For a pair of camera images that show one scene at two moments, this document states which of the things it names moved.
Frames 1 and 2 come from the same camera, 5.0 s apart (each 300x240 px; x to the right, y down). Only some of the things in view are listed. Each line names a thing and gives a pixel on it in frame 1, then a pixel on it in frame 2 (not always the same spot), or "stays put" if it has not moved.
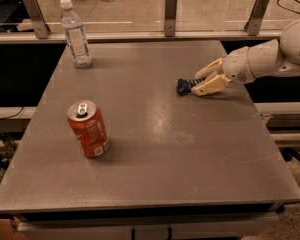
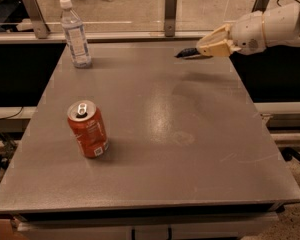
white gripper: x=236 y=66 to x=247 y=33
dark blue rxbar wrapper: x=184 y=86 to x=188 y=52
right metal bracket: x=253 y=25 stays put
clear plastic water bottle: x=75 y=34 stays put
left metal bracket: x=42 y=30 stays put
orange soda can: x=87 y=124 stays put
